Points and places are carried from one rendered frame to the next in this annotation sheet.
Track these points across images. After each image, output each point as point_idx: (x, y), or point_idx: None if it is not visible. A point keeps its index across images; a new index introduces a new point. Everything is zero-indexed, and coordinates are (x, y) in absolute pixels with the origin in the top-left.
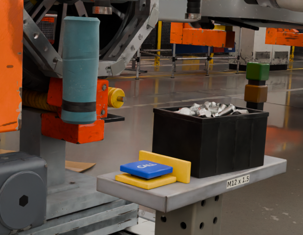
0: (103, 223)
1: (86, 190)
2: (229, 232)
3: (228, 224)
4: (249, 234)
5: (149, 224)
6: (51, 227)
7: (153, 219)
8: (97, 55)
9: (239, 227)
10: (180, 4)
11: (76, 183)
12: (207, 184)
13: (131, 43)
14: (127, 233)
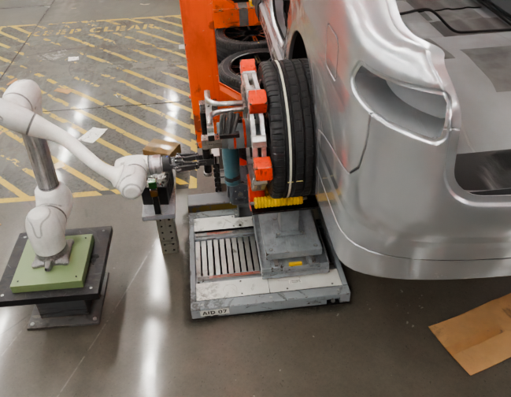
0: (258, 253)
1: (268, 237)
2: (250, 351)
3: (261, 361)
4: (239, 359)
5: (264, 289)
6: (254, 225)
7: (268, 294)
8: (223, 158)
9: (253, 363)
10: (331, 228)
11: (277, 235)
12: None
13: (252, 181)
14: (258, 272)
